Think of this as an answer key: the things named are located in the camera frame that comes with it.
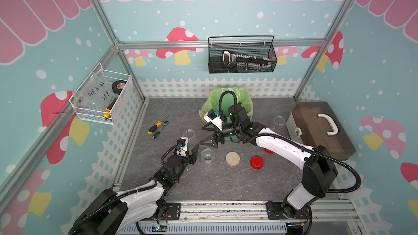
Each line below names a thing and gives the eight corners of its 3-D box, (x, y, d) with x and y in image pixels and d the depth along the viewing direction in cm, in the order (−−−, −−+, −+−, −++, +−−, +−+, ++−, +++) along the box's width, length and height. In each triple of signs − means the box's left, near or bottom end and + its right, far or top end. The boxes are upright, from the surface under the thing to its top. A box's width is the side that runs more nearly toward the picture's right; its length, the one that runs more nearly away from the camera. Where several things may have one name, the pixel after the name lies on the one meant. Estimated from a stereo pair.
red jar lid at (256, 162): (251, 169, 89) (252, 167, 87) (249, 158, 93) (250, 155, 91) (263, 169, 89) (264, 167, 87) (261, 158, 93) (262, 155, 91)
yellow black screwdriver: (146, 133, 104) (145, 131, 102) (165, 115, 113) (164, 113, 111) (150, 135, 103) (149, 133, 101) (169, 117, 112) (168, 114, 110)
